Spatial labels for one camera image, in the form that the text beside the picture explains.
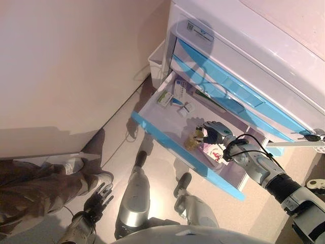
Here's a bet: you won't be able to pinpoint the silver robot left leg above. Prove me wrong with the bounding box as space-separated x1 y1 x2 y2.
114 149 151 241

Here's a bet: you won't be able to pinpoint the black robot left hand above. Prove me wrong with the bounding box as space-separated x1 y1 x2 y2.
83 181 115 219

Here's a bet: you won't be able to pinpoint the white medical cart body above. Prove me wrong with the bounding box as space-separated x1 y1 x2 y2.
147 0 325 153

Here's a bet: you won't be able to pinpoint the yellow pill medicine bottle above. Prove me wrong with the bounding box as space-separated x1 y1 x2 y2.
183 127 208 150

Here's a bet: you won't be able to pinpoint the silver robot right leg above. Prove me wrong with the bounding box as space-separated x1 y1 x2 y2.
174 172 220 228

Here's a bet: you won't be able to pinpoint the small white blue packet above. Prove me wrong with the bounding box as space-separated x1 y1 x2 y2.
177 101 198 118

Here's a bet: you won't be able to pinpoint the blue white cart drawer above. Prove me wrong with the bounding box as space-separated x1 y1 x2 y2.
131 71 270 203
174 37 312 143
169 54 295 142

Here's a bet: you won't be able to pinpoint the white blue ointment box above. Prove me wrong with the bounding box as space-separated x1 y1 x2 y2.
170 97 189 108

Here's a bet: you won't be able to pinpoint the long green edged box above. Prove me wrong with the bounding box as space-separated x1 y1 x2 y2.
194 89 228 115

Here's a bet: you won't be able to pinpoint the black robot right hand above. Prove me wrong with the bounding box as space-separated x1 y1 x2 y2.
202 121 233 145

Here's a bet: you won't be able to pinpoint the grey robot torso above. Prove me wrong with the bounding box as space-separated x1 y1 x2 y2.
99 223 247 244

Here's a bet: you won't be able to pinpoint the silver robot leg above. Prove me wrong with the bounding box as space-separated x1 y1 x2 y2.
114 149 151 241
174 172 220 228

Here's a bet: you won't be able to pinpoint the green white medicine box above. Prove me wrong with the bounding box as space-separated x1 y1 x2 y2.
156 90 175 109

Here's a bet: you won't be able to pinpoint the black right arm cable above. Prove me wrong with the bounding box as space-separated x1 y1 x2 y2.
222 133 278 164

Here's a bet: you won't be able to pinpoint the person leg brown trousers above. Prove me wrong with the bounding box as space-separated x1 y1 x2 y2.
0 170 114 236
0 157 86 201

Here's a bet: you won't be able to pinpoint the white side bin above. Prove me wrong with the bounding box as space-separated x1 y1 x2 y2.
147 42 176 89

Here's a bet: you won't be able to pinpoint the light blue waste bin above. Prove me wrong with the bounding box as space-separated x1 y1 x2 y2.
266 146 285 156

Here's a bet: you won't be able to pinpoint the black cart keys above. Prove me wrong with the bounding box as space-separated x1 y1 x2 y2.
297 128 325 143

